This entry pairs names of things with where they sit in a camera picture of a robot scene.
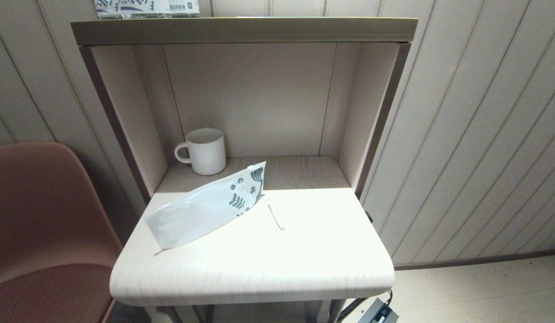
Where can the small white strip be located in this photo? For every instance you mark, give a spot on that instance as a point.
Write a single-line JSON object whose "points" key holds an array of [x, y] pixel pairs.
{"points": [[276, 217]]}

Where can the white floral zipper pouch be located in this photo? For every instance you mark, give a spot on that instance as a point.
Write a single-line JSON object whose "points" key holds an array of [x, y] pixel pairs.
{"points": [[201, 211]]}

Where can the light wood shelf desk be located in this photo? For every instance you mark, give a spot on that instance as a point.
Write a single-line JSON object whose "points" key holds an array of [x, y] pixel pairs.
{"points": [[259, 103]]}

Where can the white ribbed ceramic mug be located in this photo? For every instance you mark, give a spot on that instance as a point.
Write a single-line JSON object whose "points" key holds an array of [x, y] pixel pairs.
{"points": [[208, 152]]}

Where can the black power adapter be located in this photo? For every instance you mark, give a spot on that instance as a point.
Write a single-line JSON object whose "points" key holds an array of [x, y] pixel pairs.
{"points": [[378, 312]]}

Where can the white blue patterned package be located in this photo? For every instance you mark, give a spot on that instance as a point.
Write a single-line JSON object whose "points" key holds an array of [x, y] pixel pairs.
{"points": [[143, 6]]}

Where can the brown upholstered chair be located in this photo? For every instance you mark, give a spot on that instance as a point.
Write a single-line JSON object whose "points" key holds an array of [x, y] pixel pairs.
{"points": [[49, 215]]}

